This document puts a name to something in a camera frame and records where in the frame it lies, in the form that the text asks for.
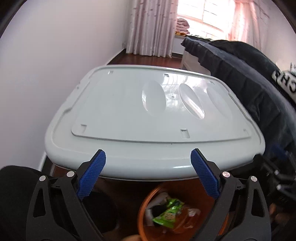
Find black cloth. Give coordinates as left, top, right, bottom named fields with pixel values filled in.
left=144, top=205, right=167, bottom=226

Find black white lettered pillow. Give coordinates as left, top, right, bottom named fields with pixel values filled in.
left=272, top=70, right=296, bottom=102

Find folded pink blankets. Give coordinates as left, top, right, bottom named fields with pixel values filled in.
left=175, top=18, right=190, bottom=36

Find dark grey bed blanket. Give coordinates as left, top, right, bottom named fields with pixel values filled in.
left=182, top=37, right=295, bottom=158

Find green foil snack wrapper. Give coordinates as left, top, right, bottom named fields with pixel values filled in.
left=153, top=198, right=184, bottom=229

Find pink striped curtain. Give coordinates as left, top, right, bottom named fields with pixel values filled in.
left=126, top=0, right=178, bottom=58

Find white plastic storage lid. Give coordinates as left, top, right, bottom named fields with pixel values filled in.
left=45, top=65, right=265, bottom=181

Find orange plastic trash bin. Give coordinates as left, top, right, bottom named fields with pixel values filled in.
left=137, top=180, right=232, bottom=241

